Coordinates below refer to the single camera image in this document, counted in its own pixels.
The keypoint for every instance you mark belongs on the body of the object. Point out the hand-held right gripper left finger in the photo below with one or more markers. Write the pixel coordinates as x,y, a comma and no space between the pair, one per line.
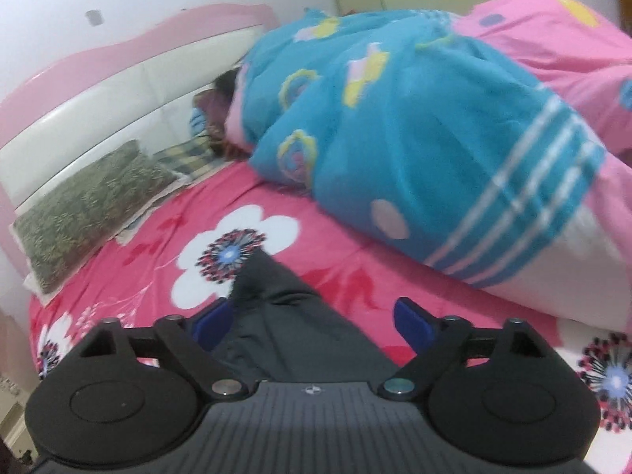
215,323

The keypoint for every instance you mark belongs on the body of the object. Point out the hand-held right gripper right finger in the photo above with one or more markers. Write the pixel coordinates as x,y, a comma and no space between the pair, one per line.
410,323

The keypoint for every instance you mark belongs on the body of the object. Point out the dark grey shorts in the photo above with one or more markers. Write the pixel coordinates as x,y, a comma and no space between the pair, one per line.
296,326

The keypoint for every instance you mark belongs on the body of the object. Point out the pink floral bed blanket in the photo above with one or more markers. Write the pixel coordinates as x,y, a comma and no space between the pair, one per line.
148,256

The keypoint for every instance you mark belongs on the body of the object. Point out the pink and blue quilt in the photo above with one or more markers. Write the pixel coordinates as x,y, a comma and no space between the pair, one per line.
395,158

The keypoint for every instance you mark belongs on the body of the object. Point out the checked pillow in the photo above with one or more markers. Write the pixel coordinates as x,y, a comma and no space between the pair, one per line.
190,158

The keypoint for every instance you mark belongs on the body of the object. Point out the green leaf print pillow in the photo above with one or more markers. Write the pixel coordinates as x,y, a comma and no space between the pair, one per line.
84,207

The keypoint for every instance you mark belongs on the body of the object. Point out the light blue cloth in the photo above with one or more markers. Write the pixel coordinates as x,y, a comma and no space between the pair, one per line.
197,121

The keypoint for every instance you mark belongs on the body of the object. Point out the pink and white headboard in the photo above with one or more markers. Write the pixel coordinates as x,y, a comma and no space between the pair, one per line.
98,98

